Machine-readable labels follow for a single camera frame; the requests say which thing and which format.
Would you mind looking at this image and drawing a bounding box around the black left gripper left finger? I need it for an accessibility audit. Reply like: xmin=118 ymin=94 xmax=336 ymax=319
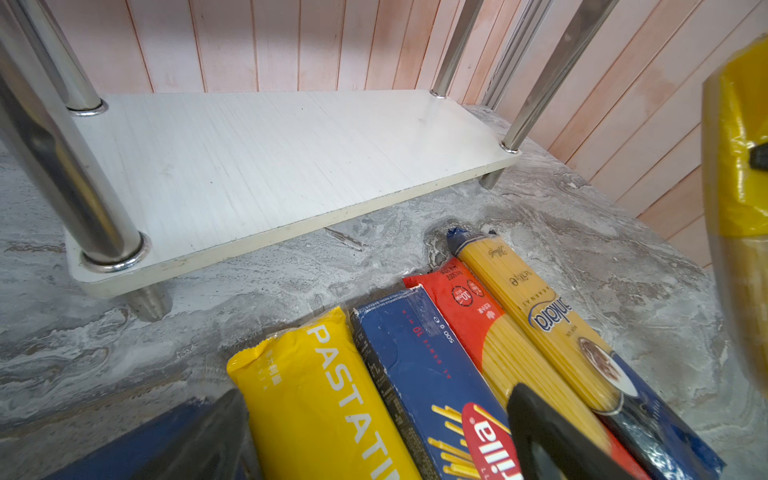
xmin=132 ymin=389 xmax=248 ymax=479

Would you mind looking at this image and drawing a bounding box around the dark blue pasta box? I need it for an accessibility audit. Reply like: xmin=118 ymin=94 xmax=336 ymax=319
xmin=48 ymin=399 xmax=216 ymax=479

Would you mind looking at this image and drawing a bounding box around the yellow clear spaghetti bag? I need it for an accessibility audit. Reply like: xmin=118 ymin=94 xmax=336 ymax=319
xmin=701 ymin=36 xmax=767 ymax=394

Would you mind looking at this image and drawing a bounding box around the blue yellow spaghetti bag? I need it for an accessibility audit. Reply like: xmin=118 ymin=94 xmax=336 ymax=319
xmin=447 ymin=228 xmax=725 ymax=479

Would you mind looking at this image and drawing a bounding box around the white two-tier metal shelf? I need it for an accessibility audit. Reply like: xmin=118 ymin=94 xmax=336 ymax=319
xmin=1 ymin=1 xmax=614 ymax=321

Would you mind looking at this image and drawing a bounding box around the red spaghetti bag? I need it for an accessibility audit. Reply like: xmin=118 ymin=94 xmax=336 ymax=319
xmin=403 ymin=258 xmax=648 ymax=479

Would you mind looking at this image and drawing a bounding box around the yellow Pastati spaghetti bag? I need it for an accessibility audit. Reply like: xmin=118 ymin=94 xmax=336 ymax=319
xmin=226 ymin=307 xmax=420 ymax=479

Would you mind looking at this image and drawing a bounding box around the blue Barilla spaghetti box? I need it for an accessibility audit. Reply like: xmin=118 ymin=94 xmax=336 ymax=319
xmin=351 ymin=286 xmax=523 ymax=479

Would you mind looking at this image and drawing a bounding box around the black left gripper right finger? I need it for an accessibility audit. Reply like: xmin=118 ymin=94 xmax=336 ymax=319
xmin=507 ymin=383 xmax=632 ymax=480

